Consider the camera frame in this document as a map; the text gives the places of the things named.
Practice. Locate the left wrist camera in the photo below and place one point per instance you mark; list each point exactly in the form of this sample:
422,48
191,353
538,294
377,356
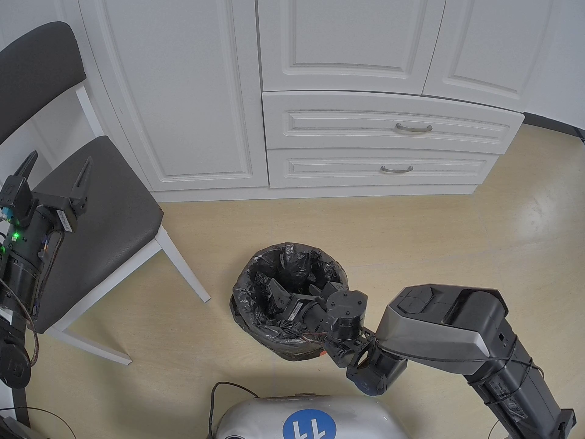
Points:
11,197

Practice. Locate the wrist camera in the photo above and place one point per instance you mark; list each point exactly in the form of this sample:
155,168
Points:
11,197
337,288

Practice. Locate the white chair grey cushions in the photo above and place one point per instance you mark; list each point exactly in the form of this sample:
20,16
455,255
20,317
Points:
105,208

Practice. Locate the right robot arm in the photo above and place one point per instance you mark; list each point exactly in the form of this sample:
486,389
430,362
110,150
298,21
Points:
448,327

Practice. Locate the black plastic bag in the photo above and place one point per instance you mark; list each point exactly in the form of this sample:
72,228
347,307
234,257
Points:
256,304

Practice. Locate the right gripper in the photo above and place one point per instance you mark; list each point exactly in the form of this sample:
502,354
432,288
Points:
310,313

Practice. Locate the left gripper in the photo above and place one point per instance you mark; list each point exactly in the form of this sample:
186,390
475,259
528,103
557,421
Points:
32,240

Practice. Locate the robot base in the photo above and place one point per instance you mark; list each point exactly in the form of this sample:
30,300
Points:
274,419

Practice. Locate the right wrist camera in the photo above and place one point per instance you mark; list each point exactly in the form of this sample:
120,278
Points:
337,288

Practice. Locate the white wardrobe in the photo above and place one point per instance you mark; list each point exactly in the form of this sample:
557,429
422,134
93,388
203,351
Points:
183,85

